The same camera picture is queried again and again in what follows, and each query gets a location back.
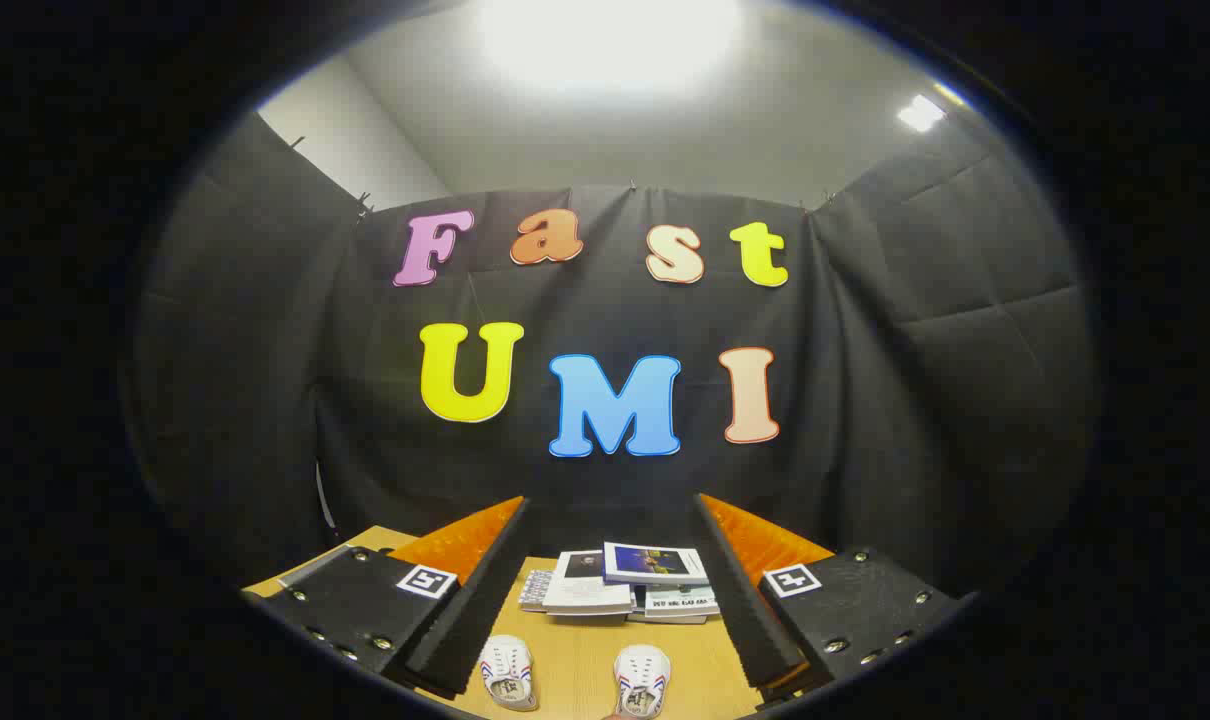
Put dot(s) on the white book with portrait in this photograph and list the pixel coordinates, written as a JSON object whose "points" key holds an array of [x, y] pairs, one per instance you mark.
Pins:
{"points": [[585, 590]]}

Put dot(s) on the patterned grey notebook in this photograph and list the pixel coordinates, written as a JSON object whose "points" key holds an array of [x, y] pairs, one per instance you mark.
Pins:
{"points": [[535, 590]]}

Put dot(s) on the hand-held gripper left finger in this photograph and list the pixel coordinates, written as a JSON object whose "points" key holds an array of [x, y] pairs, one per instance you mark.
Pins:
{"points": [[465, 620]]}

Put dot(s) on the small ceiling light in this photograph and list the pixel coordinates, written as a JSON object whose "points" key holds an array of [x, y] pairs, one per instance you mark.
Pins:
{"points": [[921, 112]]}

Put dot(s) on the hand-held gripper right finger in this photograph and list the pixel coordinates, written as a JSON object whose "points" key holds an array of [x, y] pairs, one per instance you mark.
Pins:
{"points": [[750, 620]]}

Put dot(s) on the teal cover book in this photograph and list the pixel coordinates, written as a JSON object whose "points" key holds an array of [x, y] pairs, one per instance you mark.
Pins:
{"points": [[680, 600]]}

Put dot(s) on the white canvas shoe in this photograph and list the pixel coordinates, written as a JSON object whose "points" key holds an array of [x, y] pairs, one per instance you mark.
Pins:
{"points": [[508, 665], [642, 675]]}

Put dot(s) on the blue cover book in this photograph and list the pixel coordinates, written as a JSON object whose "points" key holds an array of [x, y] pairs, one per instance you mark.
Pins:
{"points": [[655, 562]]}

